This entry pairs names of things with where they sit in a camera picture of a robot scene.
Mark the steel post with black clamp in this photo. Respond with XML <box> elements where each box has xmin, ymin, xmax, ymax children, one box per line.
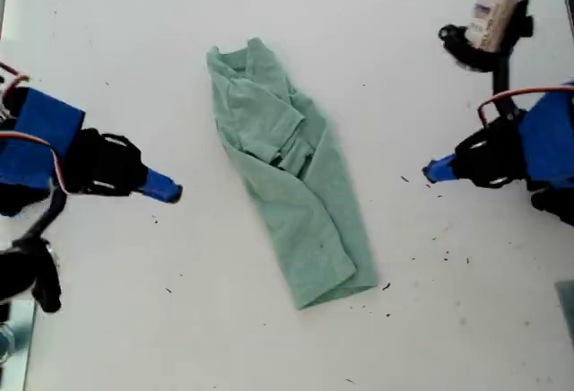
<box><xmin>0</xmin><ymin>299</ymin><xmax>38</xmax><ymax>391</ymax></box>

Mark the green t-shirt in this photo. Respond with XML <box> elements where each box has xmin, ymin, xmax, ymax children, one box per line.
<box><xmin>204</xmin><ymin>37</ymin><xmax>379</xmax><ymax>311</ymax></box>

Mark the arm red white wire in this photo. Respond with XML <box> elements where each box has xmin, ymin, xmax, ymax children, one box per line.
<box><xmin>475</xmin><ymin>88</ymin><xmax>574</xmax><ymax>131</ymax></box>
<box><xmin>0</xmin><ymin>130</ymin><xmax>68</xmax><ymax>195</ymax></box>

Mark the gripper camera stalk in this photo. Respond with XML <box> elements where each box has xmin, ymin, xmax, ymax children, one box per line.
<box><xmin>491</xmin><ymin>48</ymin><xmax>517</xmax><ymax>118</ymax></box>
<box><xmin>24</xmin><ymin>187</ymin><xmax>68</xmax><ymax>247</ymax></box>

